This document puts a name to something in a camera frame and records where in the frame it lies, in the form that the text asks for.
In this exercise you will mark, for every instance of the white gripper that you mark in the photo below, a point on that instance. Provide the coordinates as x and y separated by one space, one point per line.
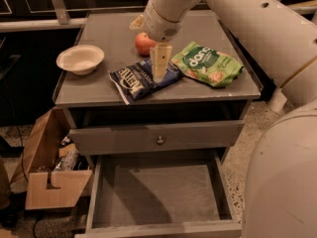
159 24

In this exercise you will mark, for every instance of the blue chip bag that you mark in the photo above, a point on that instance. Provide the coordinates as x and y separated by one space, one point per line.
135 81

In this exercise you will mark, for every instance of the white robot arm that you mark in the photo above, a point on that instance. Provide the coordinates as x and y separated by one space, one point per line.
281 184

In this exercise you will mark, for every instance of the green snack bag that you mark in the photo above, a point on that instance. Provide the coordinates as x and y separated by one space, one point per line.
207 65

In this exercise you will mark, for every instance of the grey top drawer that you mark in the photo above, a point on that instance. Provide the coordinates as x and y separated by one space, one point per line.
143 138

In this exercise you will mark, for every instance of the round metal drawer knob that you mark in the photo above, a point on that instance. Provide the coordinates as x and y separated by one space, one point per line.
160 140

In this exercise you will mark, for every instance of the grey drawer cabinet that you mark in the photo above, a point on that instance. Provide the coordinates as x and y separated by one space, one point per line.
93 100

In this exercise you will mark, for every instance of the open grey middle drawer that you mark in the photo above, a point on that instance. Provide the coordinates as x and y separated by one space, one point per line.
179 194

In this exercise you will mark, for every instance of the red apple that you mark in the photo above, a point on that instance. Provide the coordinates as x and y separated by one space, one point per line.
143 44

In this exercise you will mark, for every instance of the white paper bowl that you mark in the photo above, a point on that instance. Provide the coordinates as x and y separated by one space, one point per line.
81 59

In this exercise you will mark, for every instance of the white slanted support leg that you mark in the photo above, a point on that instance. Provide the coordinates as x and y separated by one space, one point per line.
277 101

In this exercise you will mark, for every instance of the plastic bottle in box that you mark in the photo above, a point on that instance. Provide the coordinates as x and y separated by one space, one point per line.
66 163

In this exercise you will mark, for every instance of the open cardboard box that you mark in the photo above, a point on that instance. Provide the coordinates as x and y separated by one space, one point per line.
47 189

